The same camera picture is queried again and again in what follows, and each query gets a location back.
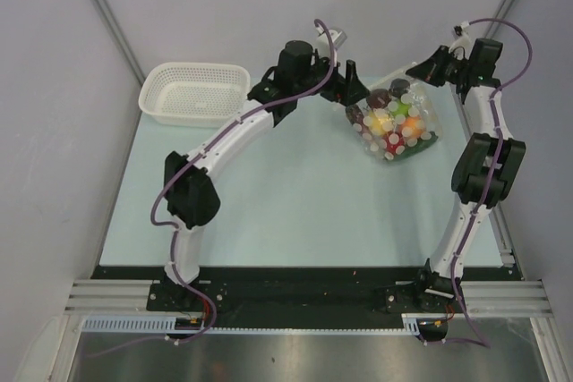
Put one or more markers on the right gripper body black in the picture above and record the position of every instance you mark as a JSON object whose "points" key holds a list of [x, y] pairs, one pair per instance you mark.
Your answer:
{"points": [[455, 69]]}

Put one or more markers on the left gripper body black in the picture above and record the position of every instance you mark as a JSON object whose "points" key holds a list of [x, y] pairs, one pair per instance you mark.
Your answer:
{"points": [[334, 90]]}

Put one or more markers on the dark brown fake fruit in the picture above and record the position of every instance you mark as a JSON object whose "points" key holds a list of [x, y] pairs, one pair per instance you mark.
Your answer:
{"points": [[399, 87]]}

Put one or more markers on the clear polka dot zip bag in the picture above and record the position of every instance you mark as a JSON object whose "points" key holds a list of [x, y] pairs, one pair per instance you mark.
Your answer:
{"points": [[421, 105]]}

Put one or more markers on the purple fake eggplant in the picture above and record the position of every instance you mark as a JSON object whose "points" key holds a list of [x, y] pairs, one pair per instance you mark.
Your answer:
{"points": [[355, 116]]}

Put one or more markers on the dark red fake plum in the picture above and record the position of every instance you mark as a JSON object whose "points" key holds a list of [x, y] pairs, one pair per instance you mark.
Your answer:
{"points": [[378, 99]]}

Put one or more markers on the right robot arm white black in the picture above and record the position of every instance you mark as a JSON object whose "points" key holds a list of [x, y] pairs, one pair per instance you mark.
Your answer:
{"points": [[483, 175]]}

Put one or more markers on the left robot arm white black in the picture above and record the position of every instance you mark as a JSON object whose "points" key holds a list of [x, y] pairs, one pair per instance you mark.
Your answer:
{"points": [[189, 199]]}

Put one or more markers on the yellow fake lemon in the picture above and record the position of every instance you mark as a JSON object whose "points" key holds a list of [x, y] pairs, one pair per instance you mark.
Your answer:
{"points": [[380, 125]]}

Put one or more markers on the green fake pepper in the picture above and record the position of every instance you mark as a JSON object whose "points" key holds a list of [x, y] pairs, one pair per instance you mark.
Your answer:
{"points": [[397, 107]]}

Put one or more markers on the orange fake peach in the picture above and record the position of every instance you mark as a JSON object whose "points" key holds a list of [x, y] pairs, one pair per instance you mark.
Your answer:
{"points": [[412, 128]]}

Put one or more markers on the red fake apple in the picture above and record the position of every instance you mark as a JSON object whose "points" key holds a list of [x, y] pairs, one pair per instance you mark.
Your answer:
{"points": [[393, 144]]}

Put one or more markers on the green fake cucumber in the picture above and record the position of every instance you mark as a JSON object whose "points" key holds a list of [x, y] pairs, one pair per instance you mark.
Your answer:
{"points": [[415, 146]]}

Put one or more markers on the white perforated plastic basket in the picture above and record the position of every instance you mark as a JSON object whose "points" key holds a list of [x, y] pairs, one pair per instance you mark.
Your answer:
{"points": [[194, 94]]}

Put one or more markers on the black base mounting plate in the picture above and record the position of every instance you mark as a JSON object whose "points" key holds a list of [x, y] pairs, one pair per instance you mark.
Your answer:
{"points": [[289, 297]]}

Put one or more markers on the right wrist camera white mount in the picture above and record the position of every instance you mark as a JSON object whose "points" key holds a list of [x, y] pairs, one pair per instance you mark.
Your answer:
{"points": [[462, 39]]}

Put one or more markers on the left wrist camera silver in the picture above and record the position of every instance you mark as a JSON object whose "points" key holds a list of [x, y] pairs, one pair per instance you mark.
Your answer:
{"points": [[338, 38]]}

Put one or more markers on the white slotted cable duct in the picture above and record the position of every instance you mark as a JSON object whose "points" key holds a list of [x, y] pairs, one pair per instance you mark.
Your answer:
{"points": [[141, 324]]}

